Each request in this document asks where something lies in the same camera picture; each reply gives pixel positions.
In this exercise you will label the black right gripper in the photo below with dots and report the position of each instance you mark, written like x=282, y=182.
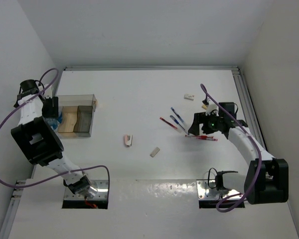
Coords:
x=200, y=118

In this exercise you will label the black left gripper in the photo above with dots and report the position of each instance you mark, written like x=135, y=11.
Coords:
x=52, y=111

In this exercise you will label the blue refill pen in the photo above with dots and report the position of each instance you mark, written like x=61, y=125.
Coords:
x=178, y=116

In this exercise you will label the grey white eraser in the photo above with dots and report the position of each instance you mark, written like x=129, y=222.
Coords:
x=154, y=152

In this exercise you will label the pink stapler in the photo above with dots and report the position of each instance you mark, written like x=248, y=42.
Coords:
x=128, y=140

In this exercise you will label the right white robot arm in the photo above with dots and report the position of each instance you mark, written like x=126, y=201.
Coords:
x=267, y=178

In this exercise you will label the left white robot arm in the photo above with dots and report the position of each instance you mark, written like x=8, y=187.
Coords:
x=40, y=144

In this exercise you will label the red gel pen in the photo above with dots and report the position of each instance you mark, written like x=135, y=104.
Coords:
x=196, y=136

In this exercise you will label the pink refill pen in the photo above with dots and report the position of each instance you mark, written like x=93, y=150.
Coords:
x=206, y=138

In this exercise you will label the clear acrylic organizer box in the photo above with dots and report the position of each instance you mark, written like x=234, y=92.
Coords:
x=77, y=115

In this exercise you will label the white boxed eraser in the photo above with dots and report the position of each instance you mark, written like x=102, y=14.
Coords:
x=189, y=97

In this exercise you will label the red capped pen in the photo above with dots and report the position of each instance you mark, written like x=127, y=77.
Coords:
x=170, y=124

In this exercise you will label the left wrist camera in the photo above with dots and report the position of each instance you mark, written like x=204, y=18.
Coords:
x=48, y=93

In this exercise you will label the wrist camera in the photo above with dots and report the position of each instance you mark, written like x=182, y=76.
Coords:
x=211, y=107
x=48, y=93

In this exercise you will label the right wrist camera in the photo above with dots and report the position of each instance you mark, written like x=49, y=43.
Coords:
x=211, y=107

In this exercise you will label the aluminium frame rail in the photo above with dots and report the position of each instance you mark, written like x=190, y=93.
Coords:
x=130, y=68

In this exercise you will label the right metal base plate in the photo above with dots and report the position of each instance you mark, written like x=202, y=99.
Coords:
x=207, y=193

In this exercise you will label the metal base plate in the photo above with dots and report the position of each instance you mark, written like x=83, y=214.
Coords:
x=98, y=191
x=207, y=193

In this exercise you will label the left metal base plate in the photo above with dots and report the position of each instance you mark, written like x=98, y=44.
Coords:
x=98, y=191

